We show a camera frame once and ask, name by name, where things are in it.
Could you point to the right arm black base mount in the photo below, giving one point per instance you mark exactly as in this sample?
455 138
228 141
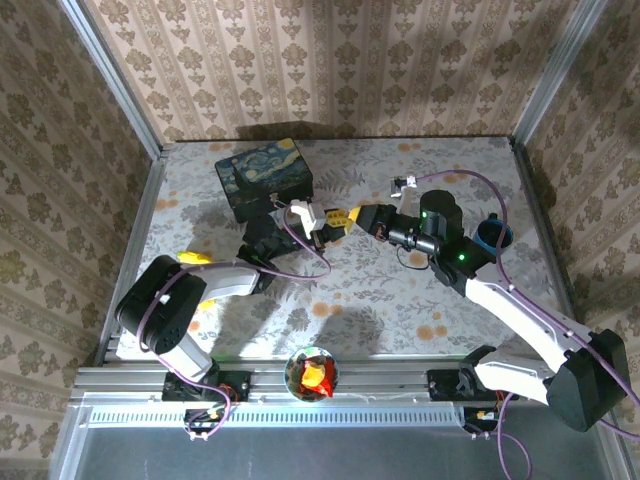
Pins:
440 385

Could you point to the grey metal shelf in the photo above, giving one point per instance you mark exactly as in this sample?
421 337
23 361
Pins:
300 455

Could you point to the black connector board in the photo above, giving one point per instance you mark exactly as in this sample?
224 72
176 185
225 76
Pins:
480 419
200 419

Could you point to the aluminium table side rail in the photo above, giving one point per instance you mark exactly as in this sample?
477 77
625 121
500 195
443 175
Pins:
554 240
132 260

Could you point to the blue cup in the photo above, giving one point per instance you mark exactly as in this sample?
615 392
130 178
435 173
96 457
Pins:
492 232

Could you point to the red yellow snack packet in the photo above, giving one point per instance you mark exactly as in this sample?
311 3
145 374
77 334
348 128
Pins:
315 375

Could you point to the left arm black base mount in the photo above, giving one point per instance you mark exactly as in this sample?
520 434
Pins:
235 387

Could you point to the round bowl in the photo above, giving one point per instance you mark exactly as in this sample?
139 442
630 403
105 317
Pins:
291 372

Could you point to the starry night print box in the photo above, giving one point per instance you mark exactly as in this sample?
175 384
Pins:
265 172

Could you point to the aluminium corner post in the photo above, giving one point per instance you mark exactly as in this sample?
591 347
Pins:
111 75
556 75

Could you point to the floral patterned table cover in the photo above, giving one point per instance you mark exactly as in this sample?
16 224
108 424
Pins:
360 300

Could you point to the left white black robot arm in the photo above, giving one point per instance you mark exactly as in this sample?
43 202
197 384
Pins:
170 320

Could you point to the aluminium frame rail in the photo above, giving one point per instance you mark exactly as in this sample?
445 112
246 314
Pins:
390 382

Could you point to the yellow toy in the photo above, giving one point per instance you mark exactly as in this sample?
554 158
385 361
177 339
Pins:
195 257

